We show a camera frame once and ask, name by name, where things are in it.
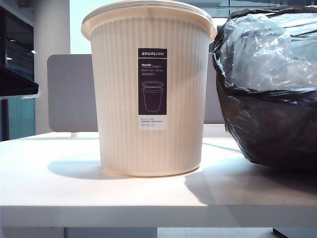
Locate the white ribbed plastic trash can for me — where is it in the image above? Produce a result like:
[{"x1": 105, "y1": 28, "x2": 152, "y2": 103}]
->
[{"x1": 81, "y1": 0, "x2": 218, "y2": 177}]

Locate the black plastic garbage bag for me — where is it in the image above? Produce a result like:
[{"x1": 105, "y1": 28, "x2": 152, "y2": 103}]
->
[{"x1": 212, "y1": 6, "x2": 317, "y2": 169}]

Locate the clear crumpled plastic bag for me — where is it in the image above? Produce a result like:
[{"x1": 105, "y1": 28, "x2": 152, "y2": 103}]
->
[{"x1": 219, "y1": 12, "x2": 317, "y2": 92}]

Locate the brown desk divider panel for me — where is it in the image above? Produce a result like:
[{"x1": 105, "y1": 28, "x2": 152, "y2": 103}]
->
[{"x1": 204, "y1": 53, "x2": 226, "y2": 124}]

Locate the light grey desk divider panel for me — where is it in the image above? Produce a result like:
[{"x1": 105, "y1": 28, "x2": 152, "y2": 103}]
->
[{"x1": 47, "y1": 54, "x2": 99, "y2": 132}]

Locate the long ceiling light strip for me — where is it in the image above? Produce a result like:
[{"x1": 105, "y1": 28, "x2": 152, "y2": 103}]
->
[{"x1": 210, "y1": 17, "x2": 230, "y2": 27}]

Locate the white round column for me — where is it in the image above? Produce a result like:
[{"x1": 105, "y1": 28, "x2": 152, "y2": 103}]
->
[{"x1": 33, "y1": 0, "x2": 71, "y2": 136}]

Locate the grey desk leg panel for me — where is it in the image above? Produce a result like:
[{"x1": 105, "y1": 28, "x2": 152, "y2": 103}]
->
[{"x1": 63, "y1": 227, "x2": 158, "y2": 238}]

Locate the dark glass partition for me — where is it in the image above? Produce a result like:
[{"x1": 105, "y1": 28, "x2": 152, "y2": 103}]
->
[{"x1": 0, "y1": 6, "x2": 35, "y2": 141}]

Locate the white cable tray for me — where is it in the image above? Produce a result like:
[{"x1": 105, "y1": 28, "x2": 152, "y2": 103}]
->
[{"x1": 203, "y1": 123, "x2": 233, "y2": 138}]

